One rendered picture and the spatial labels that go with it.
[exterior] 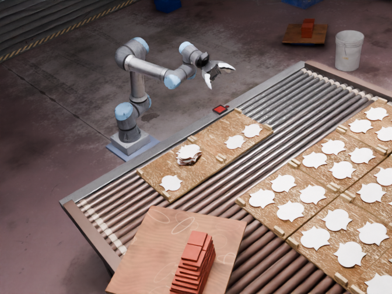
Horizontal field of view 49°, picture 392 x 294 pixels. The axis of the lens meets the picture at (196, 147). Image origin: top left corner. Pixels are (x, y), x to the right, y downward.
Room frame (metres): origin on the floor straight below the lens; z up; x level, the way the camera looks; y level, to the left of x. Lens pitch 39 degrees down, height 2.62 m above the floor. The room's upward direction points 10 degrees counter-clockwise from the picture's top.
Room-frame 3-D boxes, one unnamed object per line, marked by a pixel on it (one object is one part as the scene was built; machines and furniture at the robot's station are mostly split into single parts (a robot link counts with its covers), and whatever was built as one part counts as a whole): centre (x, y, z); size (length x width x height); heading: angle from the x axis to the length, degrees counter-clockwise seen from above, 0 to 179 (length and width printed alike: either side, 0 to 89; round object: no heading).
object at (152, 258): (1.19, 0.16, 1.03); 0.50 x 0.50 x 0.02; 65
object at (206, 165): (1.88, 0.11, 0.93); 0.41 x 0.35 x 0.02; 123
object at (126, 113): (2.28, 0.41, 1.10); 0.13 x 0.12 x 0.14; 139
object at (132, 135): (2.28, 0.41, 0.99); 0.15 x 0.15 x 0.10
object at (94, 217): (2.13, -0.18, 0.90); 1.95 x 0.05 x 0.05; 122
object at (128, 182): (2.22, -0.13, 0.90); 1.95 x 0.05 x 0.05; 122
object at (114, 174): (2.32, -0.06, 0.89); 2.08 x 0.09 x 0.06; 122
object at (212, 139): (2.11, -0.23, 0.93); 0.41 x 0.35 x 0.02; 124
